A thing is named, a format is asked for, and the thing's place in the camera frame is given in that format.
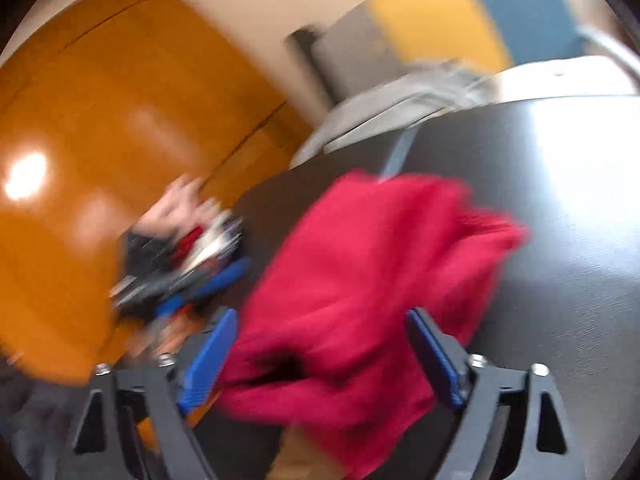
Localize red knit sweater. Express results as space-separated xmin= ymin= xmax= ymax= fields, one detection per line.
xmin=219 ymin=172 xmax=526 ymax=479

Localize pile of folded clothes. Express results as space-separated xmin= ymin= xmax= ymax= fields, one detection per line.
xmin=131 ymin=173 xmax=246 ymax=276

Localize person's left hand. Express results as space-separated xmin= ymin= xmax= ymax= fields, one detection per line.
xmin=127 ymin=304 xmax=205 ymax=360

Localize orange wooden wardrobe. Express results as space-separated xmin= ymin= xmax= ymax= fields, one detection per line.
xmin=1 ymin=0 xmax=310 ymax=385

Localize grey hooded sweatshirt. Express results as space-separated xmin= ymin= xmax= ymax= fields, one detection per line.
xmin=290 ymin=61 xmax=498 ymax=168

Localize black rolled mat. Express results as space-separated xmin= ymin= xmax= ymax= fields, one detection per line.
xmin=285 ymin=24 xmax=343 ymax=108

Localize white cloth on sofa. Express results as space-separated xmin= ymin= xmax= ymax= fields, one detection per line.
xmin=490 ymin=55 xmax=639 ymax=103

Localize grey yellow blue sofa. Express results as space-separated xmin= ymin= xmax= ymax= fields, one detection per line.
xmin=309 ymin=0 xmax=640 ymax=106

